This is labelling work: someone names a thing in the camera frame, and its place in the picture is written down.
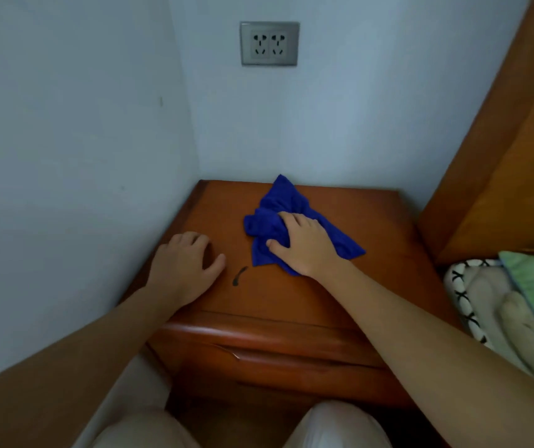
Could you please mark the grey wall socket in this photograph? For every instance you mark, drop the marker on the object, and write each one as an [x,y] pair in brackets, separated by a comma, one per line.
[269,43]

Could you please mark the wooden bed headboard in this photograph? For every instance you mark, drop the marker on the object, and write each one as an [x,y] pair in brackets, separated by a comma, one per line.
[519,158]

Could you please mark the white trousers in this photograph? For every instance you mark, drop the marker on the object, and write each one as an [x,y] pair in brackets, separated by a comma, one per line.
[341,429]

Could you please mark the beige quilted mattress pad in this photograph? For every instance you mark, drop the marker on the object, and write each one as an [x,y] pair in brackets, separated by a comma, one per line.
[519,317]

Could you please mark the white black patterned mattress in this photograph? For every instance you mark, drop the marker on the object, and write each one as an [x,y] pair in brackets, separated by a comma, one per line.
[455,284]

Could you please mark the brown wooden nightstand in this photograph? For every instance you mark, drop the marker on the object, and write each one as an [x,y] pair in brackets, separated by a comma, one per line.
[379,256]

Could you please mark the person's right forearm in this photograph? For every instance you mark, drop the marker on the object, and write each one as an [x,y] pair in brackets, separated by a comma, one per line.
[435,349]

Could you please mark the person's right hand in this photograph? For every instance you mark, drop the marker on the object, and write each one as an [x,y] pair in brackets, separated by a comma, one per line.
[309,247]

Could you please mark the person's left hand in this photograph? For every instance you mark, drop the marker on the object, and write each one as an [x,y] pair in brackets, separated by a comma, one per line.
[178,275]

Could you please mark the blue cleaning cloth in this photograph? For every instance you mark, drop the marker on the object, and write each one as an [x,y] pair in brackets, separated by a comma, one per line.
[281,200]

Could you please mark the person's left forearm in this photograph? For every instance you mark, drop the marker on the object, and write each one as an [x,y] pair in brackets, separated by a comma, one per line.
[61,368]

